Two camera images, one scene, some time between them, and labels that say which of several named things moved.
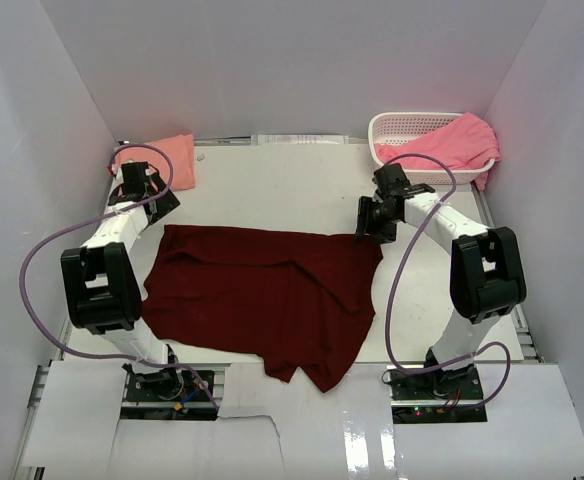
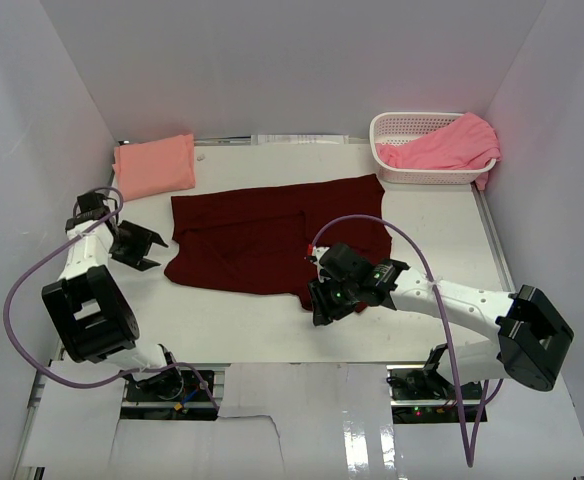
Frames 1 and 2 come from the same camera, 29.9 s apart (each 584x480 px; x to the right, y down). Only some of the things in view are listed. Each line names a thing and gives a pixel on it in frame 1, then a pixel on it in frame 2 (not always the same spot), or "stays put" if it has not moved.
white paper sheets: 298,139 stays put
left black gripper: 165,204 to 144,237
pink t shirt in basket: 465,140 stays put
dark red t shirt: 300,303 to 262,239
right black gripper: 366,226 to 323,311
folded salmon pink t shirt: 182,152 stays put
